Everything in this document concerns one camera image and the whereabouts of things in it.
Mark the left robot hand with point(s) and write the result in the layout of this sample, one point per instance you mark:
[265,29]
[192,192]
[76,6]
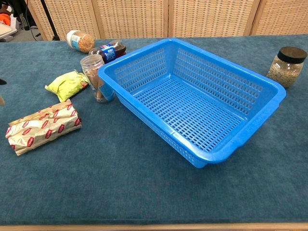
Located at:
[2,81]

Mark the red white snack packet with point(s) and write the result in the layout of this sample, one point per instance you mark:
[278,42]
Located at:
[43,127]

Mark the yellow snack bag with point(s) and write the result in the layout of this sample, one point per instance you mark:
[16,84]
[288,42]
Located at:
[66,84]

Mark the transparent jar blue label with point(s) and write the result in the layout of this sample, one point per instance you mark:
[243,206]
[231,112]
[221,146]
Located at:
[96,77]

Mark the white-lid jar brown contents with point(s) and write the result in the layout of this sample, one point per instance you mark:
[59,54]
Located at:
[80,41]

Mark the black-lid jar of grains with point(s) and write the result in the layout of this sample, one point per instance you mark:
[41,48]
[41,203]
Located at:
[286,67]

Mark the white background desk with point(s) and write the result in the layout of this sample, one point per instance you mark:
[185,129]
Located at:
[7,31]

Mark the black tripod stand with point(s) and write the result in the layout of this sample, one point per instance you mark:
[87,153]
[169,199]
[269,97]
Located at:
[49,16]

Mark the cola bottle blue cap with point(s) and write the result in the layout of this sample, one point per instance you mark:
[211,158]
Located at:
[109,51]

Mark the blue table mat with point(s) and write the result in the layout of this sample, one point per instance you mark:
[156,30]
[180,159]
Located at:
[96,180]

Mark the blue plastic basket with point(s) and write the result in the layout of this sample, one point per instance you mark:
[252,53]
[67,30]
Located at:
[192,110]

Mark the woven folding screen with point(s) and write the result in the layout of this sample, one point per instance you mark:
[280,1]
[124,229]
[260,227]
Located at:
[192,16]

